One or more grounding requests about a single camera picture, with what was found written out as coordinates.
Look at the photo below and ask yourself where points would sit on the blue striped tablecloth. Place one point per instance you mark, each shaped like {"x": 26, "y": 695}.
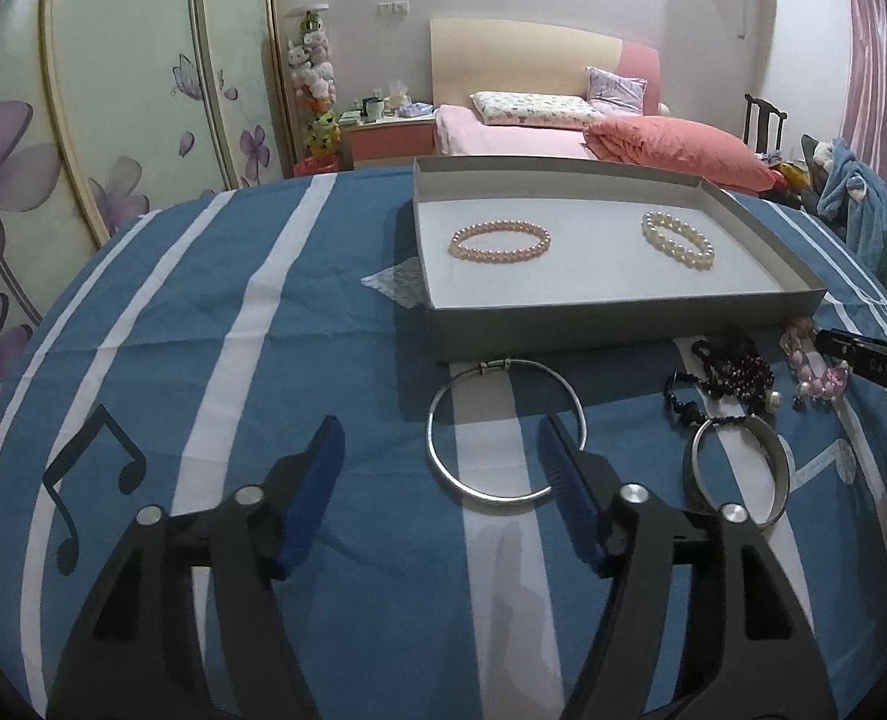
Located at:
{"x": 209, "y": 339}

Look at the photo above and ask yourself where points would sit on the folded coral duvet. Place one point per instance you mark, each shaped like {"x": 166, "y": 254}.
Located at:
{"x": 679, "y": 145}

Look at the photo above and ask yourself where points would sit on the small clear plastic bag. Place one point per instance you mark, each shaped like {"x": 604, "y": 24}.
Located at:
{"x": 402, "y": 283}

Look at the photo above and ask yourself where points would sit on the blue hanging bathrobe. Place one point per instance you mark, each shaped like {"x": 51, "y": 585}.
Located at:
{"x": 855, "y": 198}

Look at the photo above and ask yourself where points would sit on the purple patterned pillow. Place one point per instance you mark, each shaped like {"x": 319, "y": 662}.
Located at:
{"x": 613, "y": 94}

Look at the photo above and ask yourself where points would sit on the grey cardboard tray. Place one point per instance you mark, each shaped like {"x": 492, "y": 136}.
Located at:
{"x": 636, "y": 255}

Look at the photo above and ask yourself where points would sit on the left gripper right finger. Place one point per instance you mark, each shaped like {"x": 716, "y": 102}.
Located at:
{"x": 748, "y": 650}

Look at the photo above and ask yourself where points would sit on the pink bedside table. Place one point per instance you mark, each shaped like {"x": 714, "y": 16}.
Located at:
{"x": 389, "y": 142}

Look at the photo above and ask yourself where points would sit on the cream pink headboard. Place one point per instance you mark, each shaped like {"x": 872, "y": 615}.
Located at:
{"x": 468, "y": 55}

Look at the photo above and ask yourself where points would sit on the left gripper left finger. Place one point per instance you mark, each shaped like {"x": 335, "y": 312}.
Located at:
{"x": 133, "y": 651}

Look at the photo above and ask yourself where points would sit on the wide silver cuff bangle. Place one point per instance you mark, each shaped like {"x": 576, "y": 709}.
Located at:
{"x": 759, "y": 464}

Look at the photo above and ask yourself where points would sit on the plush toy tower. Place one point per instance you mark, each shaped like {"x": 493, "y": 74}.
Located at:
{"x": 312, "y": 84}

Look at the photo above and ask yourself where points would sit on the thin silver bangle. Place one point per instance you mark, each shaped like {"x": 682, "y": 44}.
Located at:
{"x": 492, "y": 470}

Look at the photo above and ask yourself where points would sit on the sliding glass wardrobe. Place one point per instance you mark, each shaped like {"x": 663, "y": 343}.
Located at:
{"x": 112, "y": 108}

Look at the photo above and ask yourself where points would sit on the floral white pillow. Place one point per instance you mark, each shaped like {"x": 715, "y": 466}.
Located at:
{"x": 534, "y": 110}

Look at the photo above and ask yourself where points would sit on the pink bed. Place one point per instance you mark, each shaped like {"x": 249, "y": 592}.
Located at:
{"x": 459, "y": 131}

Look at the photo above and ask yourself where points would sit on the dark wooden chair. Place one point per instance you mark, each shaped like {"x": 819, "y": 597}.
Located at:
{"x": 764, "y": 124}

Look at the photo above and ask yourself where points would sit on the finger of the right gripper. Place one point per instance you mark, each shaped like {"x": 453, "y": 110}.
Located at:
{"x": 867, "y": 357}

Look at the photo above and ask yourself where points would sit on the wall power socket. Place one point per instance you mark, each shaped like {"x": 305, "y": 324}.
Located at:
{"x": 394, "y": 8}

